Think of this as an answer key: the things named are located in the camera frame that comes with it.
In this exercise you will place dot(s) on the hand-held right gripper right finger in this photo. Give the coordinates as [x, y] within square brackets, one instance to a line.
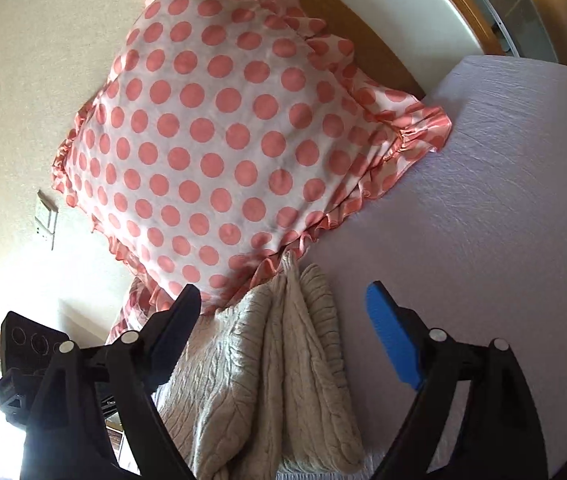
[388, 330]

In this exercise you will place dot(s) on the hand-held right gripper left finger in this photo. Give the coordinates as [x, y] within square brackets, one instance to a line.
[179, 317]

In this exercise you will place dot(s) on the lavender bed sheet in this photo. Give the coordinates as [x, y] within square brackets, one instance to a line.
[473, 210]

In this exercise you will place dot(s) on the large pink polka dot pillow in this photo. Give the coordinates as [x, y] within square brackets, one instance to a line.
[213, 135]

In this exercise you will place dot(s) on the wooden headboard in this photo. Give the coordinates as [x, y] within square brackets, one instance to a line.
[348, 30]

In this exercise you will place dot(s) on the white wall switch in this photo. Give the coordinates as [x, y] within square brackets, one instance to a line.
[46, 220]

